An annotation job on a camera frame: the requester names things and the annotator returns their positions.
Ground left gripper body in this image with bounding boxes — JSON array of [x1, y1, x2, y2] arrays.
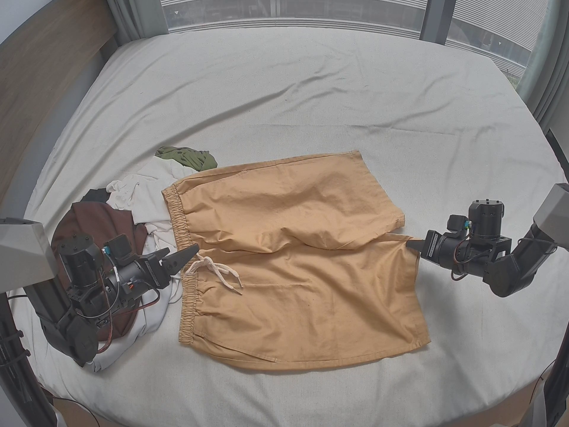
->
[[104, 256, 172, 308]]

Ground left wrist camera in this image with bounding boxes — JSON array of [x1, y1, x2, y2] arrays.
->
[[103, 235, 134, 268]]

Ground bed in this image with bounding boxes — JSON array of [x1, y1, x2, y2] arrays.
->
[[0, 0, 569, 423]]

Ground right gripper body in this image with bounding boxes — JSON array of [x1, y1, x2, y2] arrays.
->
[[422, 230, 490, 275]]

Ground tan shorts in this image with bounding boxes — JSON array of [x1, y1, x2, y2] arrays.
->
[[161, 150, 433, 372]]

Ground brown garment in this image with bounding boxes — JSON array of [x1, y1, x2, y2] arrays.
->
[[50, 203, 149, 343]]

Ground grey-green curtain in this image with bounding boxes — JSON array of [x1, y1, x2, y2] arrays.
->
[[516, 0, 569, 125], [99, 0, 172, 45]]

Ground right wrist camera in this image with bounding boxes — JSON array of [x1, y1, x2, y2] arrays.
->
[[447, 214, 471, 239]]

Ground pale grey garment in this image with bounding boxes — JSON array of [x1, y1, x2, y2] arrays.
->
[[87, 274, 184, 373]]

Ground olive green garment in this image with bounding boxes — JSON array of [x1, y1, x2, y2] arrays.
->
[[156, 146, 218, 173]]

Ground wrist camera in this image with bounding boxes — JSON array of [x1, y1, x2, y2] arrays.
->
[[103, 235, 134, 268], [447, 214, 471, 239]]

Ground window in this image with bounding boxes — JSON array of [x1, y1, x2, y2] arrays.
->
[[151, 0, 552, 77]]

